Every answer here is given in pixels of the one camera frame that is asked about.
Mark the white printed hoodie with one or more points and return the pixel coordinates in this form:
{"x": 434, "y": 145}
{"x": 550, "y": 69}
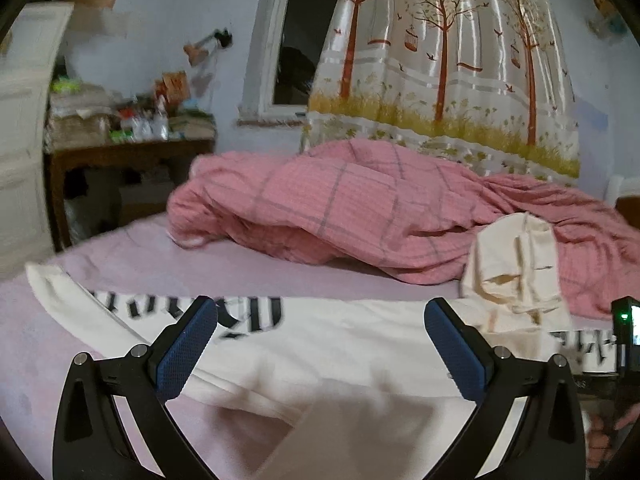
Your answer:
{"x": 350, "y": 340}

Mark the stack of books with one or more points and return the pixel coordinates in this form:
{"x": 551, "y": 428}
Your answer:
{"x": 192, "y": 122}

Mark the person's right hand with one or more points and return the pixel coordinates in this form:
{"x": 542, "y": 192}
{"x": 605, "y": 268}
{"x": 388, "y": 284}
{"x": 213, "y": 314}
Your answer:
{"x": 597, "y": 440}

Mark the white drawer cabinet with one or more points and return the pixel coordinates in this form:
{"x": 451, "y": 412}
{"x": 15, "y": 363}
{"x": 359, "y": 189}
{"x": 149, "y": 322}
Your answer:
{"x": 25, "y": 135}

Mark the pink clamp desk lamp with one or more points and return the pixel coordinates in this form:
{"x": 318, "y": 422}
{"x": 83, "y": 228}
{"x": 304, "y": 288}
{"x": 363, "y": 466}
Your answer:
{"x": 196, "y": 55}

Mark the hanging plush toy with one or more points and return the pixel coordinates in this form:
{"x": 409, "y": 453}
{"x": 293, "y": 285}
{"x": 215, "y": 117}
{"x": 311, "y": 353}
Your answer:
{"x": 607, "y": 15}

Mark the clear plastic bottle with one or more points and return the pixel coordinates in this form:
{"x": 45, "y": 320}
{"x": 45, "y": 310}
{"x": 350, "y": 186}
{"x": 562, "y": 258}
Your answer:
{"x": 160, "y": 122}

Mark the bed with pink sheet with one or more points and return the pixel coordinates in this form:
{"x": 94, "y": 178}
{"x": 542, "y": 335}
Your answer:
{"x": 100, "y": 260}

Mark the pink checked blanket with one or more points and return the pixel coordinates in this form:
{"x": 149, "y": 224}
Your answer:
{"x": 325, "y": 200}

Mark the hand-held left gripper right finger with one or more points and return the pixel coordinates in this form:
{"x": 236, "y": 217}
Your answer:
{"x": 457, "y": 355}

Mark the white framed window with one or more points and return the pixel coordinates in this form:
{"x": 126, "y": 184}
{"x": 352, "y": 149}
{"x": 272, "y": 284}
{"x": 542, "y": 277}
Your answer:
{"x": 300, "y": 35}

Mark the tree print curtain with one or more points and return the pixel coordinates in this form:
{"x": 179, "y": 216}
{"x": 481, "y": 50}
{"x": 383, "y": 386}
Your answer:
{"x": 450, "y": 85}

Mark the white wooden bed headboard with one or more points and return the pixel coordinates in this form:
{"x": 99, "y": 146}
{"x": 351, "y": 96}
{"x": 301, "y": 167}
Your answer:
{"x": 620, "y": 192}

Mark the dark wooden table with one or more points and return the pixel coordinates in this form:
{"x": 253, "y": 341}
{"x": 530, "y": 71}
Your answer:
{"x": 125, "y": 150}

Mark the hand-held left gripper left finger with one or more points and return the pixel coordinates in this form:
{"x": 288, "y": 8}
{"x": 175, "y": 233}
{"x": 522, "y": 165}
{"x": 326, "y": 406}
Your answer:
{"x": 185, "y": 355}

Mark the stack of papers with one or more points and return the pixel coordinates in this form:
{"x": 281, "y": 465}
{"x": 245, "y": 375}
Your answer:
{"x": 75, "y": 120}

